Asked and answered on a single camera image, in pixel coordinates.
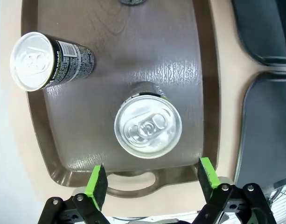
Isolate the brown plastic tray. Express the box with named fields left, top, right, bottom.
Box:
left=21, top=0, right=219, bottom=199

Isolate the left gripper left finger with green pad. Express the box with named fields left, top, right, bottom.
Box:
left=39, top=163, right=111, bottom=224

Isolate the black Pepsi can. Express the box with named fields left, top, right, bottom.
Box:
left=9, top=31, right=96, bottom=92
left=114, top=81, right=182, bottom=160

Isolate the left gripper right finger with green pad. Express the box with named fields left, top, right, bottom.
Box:
left=194, top=157, right=274, bottom=224

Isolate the black serving tray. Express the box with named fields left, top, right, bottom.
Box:
left=231, top=0, right=286, bottom=67
left=233, top=71, right=286, bottom=189

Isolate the black and green drink can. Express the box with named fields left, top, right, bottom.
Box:
left=120, top=0, right=147, bottom=6

